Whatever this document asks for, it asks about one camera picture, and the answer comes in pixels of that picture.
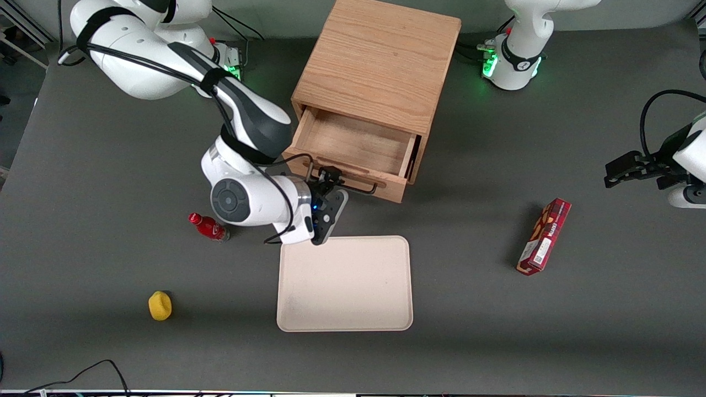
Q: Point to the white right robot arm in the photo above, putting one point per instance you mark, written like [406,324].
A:
[242,193]

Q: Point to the aluminium frame profile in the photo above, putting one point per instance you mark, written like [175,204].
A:
[22,25]

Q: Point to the red cookie box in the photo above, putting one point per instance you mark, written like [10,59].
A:
[543,237]

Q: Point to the beige rectangular tray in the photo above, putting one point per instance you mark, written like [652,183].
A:
[345,284]

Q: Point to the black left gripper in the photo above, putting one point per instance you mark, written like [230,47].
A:
[655,163]

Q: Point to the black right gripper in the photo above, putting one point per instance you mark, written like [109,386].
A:
[320,194]

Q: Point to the yellow lemon toy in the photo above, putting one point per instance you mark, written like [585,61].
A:
[160,306]

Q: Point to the red plastic bottle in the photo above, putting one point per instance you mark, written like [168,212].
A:
[208,226]

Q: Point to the wooden drawer cabinet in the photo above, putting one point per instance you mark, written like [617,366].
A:
[380,55]

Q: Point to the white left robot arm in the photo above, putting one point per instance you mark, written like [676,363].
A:
[521,60]

